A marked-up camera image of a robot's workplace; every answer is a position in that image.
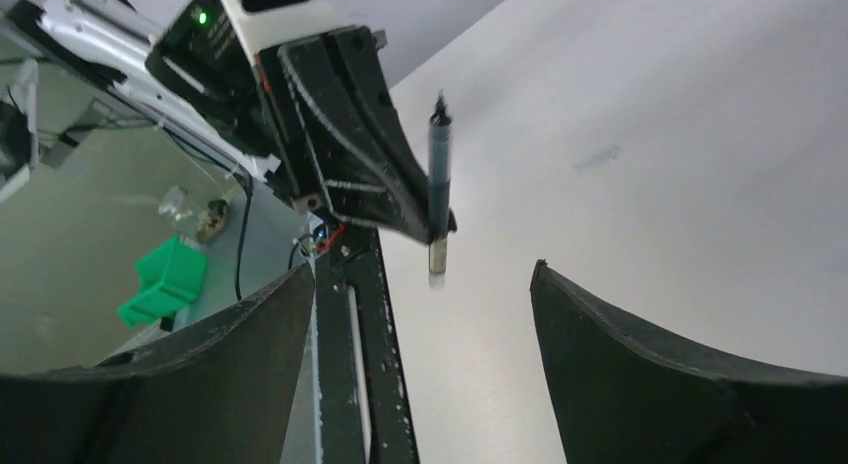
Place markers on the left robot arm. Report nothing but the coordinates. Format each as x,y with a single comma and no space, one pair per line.
106,43

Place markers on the glass jar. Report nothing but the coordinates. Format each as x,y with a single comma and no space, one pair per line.
192,218

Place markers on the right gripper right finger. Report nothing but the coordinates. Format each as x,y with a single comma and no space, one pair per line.
625,390

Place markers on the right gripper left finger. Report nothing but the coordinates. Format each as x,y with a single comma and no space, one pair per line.
218,391

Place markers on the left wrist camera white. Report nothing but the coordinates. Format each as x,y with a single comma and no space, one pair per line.
259,30

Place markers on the blue black pen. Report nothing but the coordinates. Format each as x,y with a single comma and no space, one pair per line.
439,178

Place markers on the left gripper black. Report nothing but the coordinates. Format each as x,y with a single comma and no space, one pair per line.
318,110

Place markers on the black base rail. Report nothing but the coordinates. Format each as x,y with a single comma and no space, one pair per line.
364,411

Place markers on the green plastic bin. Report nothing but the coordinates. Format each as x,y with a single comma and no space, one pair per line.
171,278

